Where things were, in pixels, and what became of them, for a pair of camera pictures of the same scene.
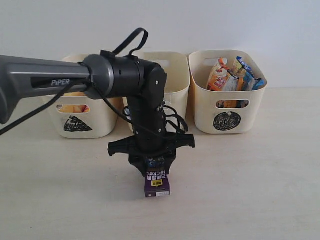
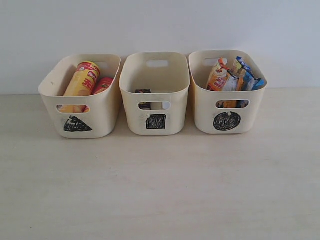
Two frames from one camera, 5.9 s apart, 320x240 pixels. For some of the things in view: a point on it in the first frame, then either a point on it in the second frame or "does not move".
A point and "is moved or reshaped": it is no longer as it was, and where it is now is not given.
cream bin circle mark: (227, 112) does not move
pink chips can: (85, 109) is moved or reshaped
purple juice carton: (157, 180) is moved or reshaped
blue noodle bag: (251, 81) does not move
